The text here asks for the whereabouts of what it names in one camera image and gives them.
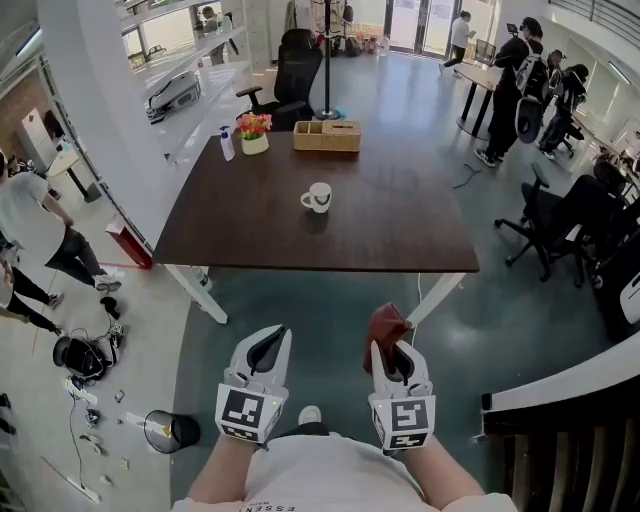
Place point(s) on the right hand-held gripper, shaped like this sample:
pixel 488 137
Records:
pixel 405 420

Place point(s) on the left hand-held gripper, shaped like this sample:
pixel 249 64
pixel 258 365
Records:
pixel 250 407

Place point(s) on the brown-red cloth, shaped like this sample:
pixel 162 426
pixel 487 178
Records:
pixel 387 325

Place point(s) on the white mug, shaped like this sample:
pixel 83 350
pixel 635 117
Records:
pixel 318 197

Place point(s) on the person's right forearm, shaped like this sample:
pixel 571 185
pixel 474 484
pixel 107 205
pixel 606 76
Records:
pixel 442 475

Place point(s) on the person's left forearm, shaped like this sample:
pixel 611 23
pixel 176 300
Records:
pixel 220 475

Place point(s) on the person's white shoe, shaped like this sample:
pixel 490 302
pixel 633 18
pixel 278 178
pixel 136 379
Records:
pixel 310 415

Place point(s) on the white table leg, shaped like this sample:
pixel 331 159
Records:
pixel 435 300
pixel 200 295

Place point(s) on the person's black trousers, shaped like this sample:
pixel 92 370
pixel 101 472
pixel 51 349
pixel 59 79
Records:
pixel 310 430

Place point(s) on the black mesh trash bin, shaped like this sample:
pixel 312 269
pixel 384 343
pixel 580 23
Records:
pixel 170 431

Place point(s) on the person's white shirt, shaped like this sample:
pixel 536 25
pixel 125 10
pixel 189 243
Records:
pixel 325 475

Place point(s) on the red box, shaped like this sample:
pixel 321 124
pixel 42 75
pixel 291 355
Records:
pixel 129 245

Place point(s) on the black bag on floor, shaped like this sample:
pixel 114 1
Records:
pixel 80 356

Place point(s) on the white power strip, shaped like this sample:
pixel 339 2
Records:
pixel 80 390

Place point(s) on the dark wooden stair railing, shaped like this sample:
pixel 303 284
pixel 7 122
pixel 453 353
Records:
pixel 565 450

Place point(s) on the clear spray bottle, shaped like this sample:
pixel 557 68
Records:
pixel 227 146

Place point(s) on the flowers in white pot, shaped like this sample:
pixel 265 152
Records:
pixel 254 132

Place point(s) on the wicker desk organizer basket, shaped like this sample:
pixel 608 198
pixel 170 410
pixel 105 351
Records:
pixel 327 136

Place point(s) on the black high-back office chair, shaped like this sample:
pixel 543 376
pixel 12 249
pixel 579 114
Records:
pixel 292 80

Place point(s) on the wooden table with black legs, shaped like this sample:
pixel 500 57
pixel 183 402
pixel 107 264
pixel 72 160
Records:
pixel 480 82

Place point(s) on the white shelf unit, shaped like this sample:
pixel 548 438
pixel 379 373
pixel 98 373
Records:
pixel 190 70

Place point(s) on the black coat rack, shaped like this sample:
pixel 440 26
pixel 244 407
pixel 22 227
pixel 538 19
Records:
pixel 327 65

